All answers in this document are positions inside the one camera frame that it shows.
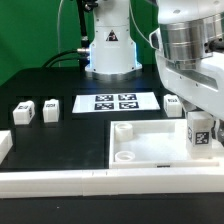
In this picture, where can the white square tabletop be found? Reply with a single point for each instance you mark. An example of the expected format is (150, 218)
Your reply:
(158, 144)

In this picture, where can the white left obstacle block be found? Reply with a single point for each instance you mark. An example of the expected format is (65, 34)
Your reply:
(5, 143)

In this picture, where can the white front obstacle wall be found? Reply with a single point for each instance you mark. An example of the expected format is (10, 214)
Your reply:
(111, 182)

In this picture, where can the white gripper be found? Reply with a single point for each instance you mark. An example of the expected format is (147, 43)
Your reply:
(202, 87)

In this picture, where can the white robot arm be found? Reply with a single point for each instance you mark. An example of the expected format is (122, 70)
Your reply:
(188, 43)

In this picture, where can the white sheet with tags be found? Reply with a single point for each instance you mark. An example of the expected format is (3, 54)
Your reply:
(115, 102)

